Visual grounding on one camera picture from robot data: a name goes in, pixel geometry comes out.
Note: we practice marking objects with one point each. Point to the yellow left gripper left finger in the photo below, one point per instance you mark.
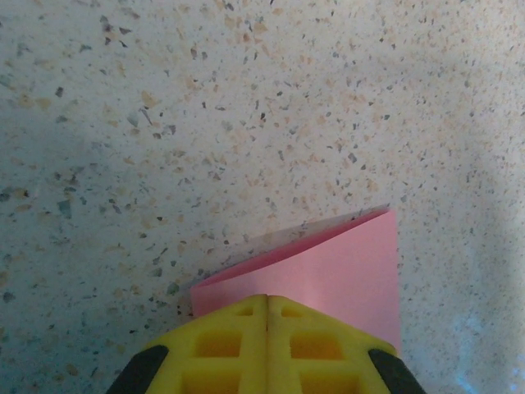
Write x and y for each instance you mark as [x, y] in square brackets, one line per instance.
[213, 369]

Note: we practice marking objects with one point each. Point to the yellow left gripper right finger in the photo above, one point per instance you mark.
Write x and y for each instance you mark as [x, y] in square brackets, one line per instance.
[328, 369]

